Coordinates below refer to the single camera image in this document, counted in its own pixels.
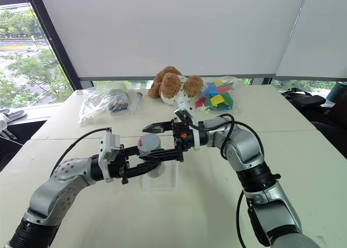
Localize black sandals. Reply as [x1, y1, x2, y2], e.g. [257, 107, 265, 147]
[0, 105, 28, 124]

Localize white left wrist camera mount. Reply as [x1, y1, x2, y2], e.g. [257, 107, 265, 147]
[98, 132, 122, 183]

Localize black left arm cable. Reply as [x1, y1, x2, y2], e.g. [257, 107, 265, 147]
[50, 127, 113, 177]

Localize clear plastic syringe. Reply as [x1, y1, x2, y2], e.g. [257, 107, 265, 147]
[127, 92, 143, 115]

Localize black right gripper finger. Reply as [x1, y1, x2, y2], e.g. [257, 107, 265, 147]
[138, 143, 186, 162]
[142, 120, 175, 135]

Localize white round container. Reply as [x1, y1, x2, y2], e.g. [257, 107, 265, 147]
[107, 81, 130, 97]

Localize grey jar lid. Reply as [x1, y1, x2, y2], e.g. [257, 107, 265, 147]
[137, 133, 163, 157]

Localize yellow block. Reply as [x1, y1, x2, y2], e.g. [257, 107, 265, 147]
[210, 94, 225, 106]

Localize bundle of coloured clips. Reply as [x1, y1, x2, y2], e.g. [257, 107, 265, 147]
[108, 95, 130, 115]

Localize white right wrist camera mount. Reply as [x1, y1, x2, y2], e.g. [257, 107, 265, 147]
[173, 97, 203, 151]

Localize clear crumpled plastic bag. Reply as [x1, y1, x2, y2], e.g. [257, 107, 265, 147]
[78, 85, 131, 124]

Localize black window frame post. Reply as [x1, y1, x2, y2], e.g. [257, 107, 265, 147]
[23, 0, 82, 92]

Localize blue block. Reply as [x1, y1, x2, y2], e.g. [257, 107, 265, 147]
[200, 85, 221, 97]

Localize narrow white roller blind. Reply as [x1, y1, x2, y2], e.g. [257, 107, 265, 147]
[274, 0, 347, 82]

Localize wide white roller blind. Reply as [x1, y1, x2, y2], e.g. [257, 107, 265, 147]
[36, 0, 310, 82]

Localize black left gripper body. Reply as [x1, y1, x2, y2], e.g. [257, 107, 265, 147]
[109, 147, 131, 185]

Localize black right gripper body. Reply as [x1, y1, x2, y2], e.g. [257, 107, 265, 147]
[170, 117, 194, 151]

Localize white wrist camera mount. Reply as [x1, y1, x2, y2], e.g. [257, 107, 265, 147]
[98, 132, 122, 183]
[173, 97, 203, 151]

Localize clear plastic box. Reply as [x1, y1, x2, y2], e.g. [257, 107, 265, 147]
[142, 161, 180, 192]

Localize black chair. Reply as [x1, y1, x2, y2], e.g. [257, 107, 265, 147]
[310, 96, 347, 158]

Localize brown plush toy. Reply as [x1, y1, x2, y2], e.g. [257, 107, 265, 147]
[147, 66, 204, 106]

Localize teal cup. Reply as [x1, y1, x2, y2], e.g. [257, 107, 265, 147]
[326, 81, 347, 104]

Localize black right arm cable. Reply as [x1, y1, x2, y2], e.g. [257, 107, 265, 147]
[188, 113, 236, 160]
[235, 190, 247, 248]

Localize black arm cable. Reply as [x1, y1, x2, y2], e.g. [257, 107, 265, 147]
[50, 127, 113, 177]
[235, 190, 247, 248]
[188, 113, 236, 160]

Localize clear bag of coloured blocks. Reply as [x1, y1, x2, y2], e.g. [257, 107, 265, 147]
[194, 75, 243, 116]

